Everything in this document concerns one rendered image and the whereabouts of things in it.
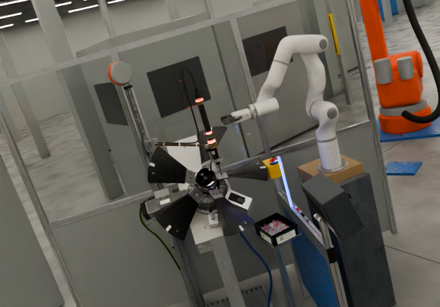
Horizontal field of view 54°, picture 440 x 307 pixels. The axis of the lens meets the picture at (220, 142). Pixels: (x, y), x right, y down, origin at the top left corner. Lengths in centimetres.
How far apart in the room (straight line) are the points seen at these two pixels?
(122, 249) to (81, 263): 31
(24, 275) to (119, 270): 100
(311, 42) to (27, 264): 298
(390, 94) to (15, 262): 467
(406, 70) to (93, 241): 423
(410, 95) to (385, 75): 40
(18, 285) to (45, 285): 22
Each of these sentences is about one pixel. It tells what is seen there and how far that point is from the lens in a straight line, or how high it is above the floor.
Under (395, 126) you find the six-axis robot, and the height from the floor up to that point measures 15.
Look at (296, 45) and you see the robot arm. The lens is 245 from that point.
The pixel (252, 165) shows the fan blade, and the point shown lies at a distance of 252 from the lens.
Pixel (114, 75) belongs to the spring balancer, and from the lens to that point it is 288.
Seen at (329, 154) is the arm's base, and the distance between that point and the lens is 264.
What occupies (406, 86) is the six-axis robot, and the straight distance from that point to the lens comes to 596.
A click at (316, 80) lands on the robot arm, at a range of 253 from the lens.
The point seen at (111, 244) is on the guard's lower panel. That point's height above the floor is 70.
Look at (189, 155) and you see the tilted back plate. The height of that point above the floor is 127.
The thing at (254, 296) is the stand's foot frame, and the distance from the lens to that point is 336.
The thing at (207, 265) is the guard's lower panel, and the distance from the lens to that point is 349.
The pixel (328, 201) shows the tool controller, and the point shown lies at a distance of 175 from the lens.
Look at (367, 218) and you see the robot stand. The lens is 279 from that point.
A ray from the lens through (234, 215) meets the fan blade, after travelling 240.
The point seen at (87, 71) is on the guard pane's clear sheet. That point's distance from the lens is 309.
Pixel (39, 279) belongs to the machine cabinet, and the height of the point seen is 37.
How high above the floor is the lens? 199
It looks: 14 degrees down
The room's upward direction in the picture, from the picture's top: 16 degrees counter-clockwise
